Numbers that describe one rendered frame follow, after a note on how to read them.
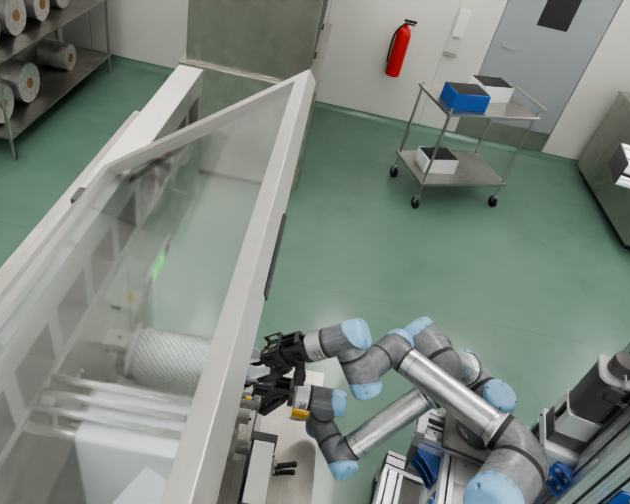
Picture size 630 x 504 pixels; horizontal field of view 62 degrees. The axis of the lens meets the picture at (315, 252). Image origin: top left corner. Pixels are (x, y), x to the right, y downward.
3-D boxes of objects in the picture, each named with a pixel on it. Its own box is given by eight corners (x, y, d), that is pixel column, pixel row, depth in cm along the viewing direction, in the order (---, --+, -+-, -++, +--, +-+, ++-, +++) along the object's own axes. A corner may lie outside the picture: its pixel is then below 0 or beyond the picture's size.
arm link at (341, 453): (483, 388, 147) (343, 485, 150) (460, 358, 154) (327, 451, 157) (476, 376, 138) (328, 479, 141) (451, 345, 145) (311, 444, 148)
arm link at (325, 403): (341, 425, 151) (347, 408, 146) (304, 417, 151) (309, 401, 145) (342, 401, 157) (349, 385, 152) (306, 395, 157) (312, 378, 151)
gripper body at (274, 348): (261, 336, 135) (301, 323, 130) (279, 356, 139) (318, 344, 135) (256, 360, 129) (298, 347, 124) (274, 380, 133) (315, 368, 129)
